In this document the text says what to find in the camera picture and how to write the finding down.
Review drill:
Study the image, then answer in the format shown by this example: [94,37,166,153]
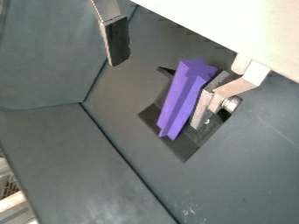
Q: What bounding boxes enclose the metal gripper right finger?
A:
[190,54,269,130]

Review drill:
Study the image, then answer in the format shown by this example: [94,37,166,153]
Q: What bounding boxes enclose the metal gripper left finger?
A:
[89,0,130,67]

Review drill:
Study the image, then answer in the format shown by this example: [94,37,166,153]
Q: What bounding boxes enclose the purple star-profile bar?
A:
[156,56,217,140]

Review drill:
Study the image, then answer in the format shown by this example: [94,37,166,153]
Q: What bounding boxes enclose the black curved fixture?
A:
[138,66,241,163]

